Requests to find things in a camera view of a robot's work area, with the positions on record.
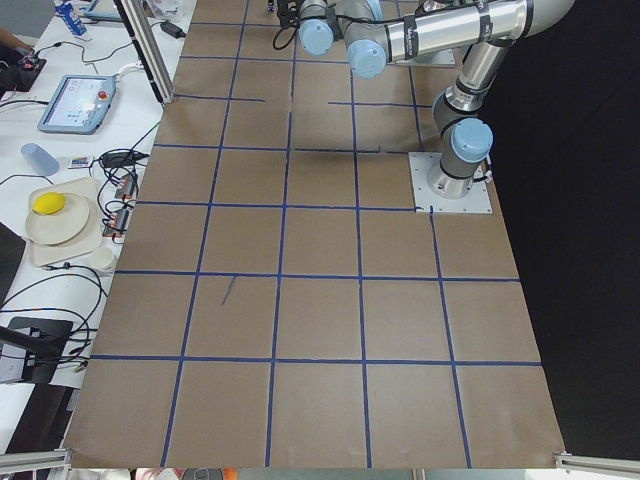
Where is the black stand base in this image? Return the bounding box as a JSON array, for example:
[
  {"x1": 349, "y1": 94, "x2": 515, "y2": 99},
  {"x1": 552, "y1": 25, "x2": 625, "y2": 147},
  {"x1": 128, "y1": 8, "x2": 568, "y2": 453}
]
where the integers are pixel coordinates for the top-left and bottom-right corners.
[{"x1": 1, "y1": 316, "x2": 73, "y2": 384}]

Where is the blue teach pendant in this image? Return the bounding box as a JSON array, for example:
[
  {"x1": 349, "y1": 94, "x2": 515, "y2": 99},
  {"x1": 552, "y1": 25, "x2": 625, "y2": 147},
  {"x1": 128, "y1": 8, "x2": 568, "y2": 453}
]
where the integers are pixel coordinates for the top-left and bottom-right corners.
[{"x1": 37, "y1": 75, "x2": 117, "y2": 135}]

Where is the blue white carton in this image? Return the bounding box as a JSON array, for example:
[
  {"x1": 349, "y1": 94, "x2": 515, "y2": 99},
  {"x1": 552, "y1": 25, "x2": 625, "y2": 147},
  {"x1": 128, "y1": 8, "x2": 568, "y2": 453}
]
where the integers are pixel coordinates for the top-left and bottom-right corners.
[{"x1": 54, "y1": 0, "x2": 91, "y2": 41}]

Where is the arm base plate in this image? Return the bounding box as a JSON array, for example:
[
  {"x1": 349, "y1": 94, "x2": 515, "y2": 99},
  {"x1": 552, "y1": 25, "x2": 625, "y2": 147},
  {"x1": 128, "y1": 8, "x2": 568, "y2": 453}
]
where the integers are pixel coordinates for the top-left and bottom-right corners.
[
  {"x1": 395, "y1": 49, "x2": 456, "y2": 68},
  {"x1": 408, "y1": 152, "x2": 492, "y2": 214}
]

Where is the aluminium frame post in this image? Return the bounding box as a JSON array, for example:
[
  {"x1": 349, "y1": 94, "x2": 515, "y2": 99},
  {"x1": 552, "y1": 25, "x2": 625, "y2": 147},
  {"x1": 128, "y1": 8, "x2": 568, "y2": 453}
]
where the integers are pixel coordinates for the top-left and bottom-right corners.
[{"x1": 114, "y1": 0, "x2": 175, "y2": 105}]

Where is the yellow lemon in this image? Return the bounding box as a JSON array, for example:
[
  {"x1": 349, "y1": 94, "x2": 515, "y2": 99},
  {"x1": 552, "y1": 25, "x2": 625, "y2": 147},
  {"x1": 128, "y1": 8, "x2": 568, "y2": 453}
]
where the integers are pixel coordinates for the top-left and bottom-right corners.
[{"x1": 32, "y1": 192, "x2": 66, "y2": 215}]

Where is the black power adapter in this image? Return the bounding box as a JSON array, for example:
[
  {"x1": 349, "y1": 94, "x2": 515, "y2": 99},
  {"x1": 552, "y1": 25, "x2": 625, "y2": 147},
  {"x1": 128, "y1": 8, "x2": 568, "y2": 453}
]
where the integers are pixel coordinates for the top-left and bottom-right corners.
[{"x1": 160, "y1": 20, "x2": 186, "y2": 39}]

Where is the translucent blue plastic cup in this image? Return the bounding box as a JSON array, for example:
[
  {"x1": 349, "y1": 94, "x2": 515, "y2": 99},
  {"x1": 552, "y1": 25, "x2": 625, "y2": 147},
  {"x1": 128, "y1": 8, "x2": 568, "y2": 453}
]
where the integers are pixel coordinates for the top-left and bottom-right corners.
[{"x1": 21, "y1": 143, "x2": 60, "y2": 176}]

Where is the beige round plate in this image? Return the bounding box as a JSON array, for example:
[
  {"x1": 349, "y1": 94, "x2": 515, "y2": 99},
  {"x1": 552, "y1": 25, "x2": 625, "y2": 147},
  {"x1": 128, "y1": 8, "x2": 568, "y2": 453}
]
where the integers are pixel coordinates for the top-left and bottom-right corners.
[{"x1": 25, "y1": 194, "x2": 90, "y2": 245}]

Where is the white paper cup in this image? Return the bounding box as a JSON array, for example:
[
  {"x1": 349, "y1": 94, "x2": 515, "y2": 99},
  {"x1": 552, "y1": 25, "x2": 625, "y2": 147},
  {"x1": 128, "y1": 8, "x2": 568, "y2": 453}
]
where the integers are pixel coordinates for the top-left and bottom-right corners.
[{"x1": 88, "y1": 247, "x2": 118, "y2": 274}]

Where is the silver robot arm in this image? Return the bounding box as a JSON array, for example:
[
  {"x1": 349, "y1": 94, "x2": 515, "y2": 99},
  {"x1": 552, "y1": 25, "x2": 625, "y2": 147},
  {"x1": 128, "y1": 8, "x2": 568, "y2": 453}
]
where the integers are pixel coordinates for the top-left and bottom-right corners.
[{"x1": 278, "y1": 0, "x2": 573, "y2": 199}]

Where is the beige rectangular tray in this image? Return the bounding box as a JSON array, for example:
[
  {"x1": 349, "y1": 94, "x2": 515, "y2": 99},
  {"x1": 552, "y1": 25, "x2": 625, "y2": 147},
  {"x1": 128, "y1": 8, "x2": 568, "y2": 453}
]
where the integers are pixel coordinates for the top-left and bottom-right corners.
[{"x1": 25, "y1": 177, "x2": 102, "y2": 267}]

